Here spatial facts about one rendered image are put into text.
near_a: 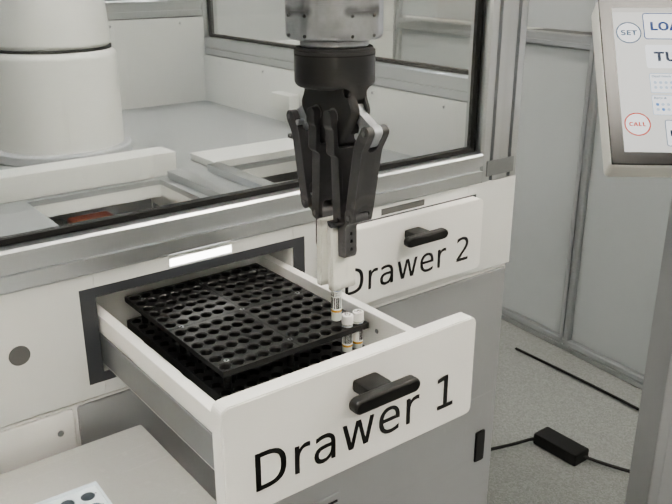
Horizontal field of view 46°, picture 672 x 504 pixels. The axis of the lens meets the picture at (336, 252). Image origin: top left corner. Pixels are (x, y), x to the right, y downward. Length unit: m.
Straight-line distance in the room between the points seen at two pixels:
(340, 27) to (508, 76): 0.55
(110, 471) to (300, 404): 0.27
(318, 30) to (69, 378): 0.46
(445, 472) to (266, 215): 0.62
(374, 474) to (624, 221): 1.53
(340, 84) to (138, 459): 0.45
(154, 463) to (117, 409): 0.10
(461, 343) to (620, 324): 1.91
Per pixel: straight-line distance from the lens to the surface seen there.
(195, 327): 0.85
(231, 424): 0.65
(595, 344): 2.78
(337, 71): 0.72
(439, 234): 1.09
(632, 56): 1.42
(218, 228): 0.94
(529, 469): 2.23
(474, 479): 1.47
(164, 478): 0.87
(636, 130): 1.35
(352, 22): 0.71
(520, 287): 2.95
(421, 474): 1.36
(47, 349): 0.90
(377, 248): 1.07
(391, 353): 0.73
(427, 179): 1.13
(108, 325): 0.89
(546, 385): 2.62
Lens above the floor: 1.26
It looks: 20 degrees down
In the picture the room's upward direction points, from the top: straight up
